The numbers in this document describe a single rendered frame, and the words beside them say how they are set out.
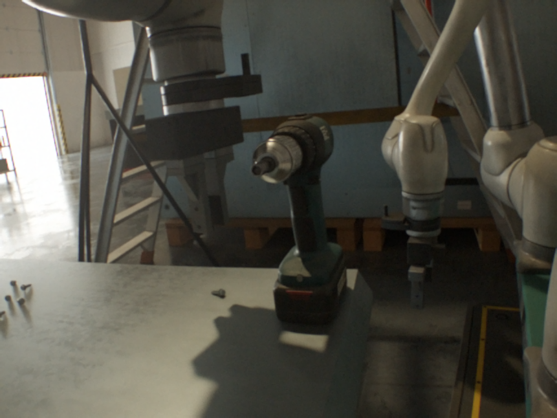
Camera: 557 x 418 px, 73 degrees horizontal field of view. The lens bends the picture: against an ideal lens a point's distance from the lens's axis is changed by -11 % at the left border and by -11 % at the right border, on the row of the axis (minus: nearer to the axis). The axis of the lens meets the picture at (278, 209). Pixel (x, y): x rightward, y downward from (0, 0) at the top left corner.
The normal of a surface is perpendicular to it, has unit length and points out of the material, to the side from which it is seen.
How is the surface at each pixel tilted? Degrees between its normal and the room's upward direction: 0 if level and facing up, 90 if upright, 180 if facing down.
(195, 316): 0
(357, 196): 90
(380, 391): 0
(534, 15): 90
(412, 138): 79
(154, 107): 90
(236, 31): 90
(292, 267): 11
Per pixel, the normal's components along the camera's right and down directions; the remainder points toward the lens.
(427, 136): -0.11, 0.06
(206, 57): 0.60, 0.15
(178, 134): 0.86, 0.05
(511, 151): -0.60, 0.04
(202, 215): -0.50, 0.29
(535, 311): -0.11, -0.96
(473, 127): -0.27, 0.25
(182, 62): 0.07, 0.26
